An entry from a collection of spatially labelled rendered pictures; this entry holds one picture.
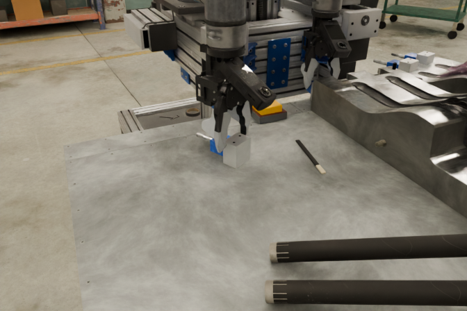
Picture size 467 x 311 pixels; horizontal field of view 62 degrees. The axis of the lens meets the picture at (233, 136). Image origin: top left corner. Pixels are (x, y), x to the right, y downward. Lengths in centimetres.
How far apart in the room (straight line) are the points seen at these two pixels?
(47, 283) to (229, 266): 126
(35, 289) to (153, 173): 107
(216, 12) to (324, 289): 47
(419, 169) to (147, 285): 54
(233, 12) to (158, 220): 38
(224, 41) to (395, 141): 40
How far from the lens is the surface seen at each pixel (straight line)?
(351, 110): 94
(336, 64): 112
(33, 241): 200
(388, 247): 59
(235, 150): 79
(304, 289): 55
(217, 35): 71
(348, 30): 136
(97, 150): 93
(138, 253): 65
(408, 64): 128
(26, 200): 227
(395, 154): 87
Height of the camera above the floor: 125
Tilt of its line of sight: 29 degrees down
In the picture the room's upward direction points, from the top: straight up
